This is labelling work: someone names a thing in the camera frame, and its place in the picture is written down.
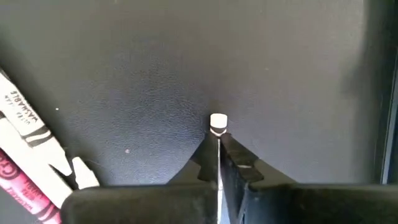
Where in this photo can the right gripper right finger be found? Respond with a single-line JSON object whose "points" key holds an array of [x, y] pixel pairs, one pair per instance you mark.
{"points": [[311, 205]]}

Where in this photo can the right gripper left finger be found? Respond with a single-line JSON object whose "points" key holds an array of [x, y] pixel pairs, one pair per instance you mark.
{"points": [[140, 205]]}

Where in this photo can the pink crayon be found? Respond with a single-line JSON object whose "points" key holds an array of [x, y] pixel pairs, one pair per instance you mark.
{"points": [[21, 189]]}

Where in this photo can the black table mat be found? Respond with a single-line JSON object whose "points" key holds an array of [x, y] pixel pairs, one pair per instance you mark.
{"points": [[155, 62]]}

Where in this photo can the black aluminium table frame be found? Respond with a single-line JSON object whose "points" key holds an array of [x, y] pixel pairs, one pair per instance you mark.
{"points": [[391, 130]]}

